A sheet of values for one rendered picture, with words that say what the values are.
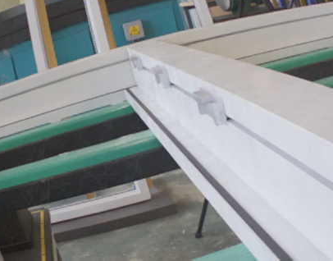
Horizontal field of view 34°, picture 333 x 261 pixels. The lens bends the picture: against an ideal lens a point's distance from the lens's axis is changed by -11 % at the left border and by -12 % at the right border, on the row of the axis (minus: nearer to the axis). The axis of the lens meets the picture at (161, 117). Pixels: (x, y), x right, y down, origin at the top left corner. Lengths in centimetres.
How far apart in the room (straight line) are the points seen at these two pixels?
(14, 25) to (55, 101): 354
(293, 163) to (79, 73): 65
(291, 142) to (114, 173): 37
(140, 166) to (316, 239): 38
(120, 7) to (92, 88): 356
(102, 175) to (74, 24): 386
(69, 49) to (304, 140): 422
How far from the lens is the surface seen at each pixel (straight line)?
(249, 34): 91
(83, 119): 81
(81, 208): 294
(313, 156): 23
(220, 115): 36
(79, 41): 443
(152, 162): 60
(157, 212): 283
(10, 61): 445
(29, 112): 88
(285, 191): 28
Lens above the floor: 100
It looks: 11 degrees down
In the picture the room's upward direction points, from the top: 15 degrees counter-clockwise
